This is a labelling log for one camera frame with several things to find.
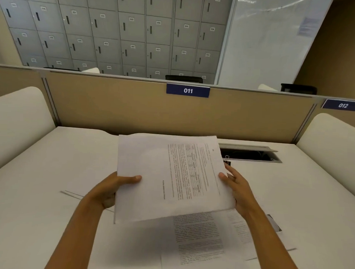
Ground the person's right hand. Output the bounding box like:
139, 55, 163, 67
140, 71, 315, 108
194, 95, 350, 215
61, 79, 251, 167
217, 164, 263, 219

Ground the person's left forearm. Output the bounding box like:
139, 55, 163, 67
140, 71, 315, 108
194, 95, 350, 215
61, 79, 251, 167
43, 193, 107, 269

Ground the beige desk partition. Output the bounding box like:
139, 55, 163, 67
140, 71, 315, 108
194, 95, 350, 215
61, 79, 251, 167
0, 64, 355, 147

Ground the printed text sheet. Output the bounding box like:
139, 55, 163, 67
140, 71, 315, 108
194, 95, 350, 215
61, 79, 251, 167
160, 209, 252, 269

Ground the person's right forearm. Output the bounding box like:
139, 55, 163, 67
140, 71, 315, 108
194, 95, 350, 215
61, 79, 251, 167
239, 204, 308, 269

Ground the blue number label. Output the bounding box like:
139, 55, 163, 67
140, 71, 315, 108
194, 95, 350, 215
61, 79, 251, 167
166, 83, 211, 99
321, 99, 355, 111

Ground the stack of white printed papers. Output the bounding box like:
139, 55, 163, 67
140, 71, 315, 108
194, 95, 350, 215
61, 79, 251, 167
114, 132, 239, 229

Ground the person's left hand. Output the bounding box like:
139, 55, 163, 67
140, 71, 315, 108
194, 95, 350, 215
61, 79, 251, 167
87, 170, 142, 212

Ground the white glass board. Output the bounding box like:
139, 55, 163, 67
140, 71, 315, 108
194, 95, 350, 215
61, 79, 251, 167
216, 0, 334, 93

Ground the grey desk cable box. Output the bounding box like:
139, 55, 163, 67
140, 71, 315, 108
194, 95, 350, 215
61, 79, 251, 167
218, 143, 283, 164

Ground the black office chair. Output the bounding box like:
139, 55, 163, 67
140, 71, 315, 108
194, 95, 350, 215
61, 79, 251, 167
280, 83, 318, 95
164, 75, 204, 84

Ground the wall of grey lockers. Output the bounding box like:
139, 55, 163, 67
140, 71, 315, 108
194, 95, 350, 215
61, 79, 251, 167
0, 0, 238, 84

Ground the white printed paper sheet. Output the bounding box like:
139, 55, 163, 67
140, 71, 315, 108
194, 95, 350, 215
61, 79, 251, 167
224, 210, 298, 263

